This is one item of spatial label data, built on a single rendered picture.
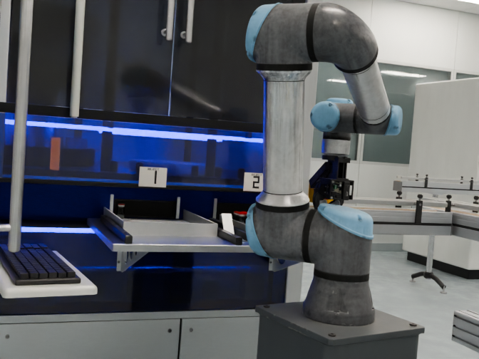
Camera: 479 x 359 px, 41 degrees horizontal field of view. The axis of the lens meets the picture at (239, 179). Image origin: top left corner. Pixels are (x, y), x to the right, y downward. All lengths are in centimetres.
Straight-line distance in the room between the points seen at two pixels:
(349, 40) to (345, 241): 40
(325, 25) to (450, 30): 716
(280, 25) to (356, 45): 15
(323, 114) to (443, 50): 674
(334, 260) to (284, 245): 11
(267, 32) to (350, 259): 48
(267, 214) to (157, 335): 84
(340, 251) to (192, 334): 90
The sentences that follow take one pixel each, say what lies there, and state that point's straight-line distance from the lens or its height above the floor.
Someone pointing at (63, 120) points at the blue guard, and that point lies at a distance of 194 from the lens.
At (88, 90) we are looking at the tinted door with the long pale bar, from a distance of 196.
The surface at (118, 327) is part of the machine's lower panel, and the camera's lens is 205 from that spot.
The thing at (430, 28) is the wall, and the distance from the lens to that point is 824.
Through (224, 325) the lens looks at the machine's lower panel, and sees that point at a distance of 214.
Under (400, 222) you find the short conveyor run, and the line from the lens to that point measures 250.
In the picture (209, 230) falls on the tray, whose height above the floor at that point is 90.
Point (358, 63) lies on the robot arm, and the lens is 132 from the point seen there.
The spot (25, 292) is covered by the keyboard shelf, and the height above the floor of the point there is 80.
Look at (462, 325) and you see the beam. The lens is 268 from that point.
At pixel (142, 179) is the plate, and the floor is 101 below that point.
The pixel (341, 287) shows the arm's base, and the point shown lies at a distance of 134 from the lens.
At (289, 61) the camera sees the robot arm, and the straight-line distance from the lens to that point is 130.
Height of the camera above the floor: 113
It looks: 3 degrees down
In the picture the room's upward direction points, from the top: 4 degrees clockwise
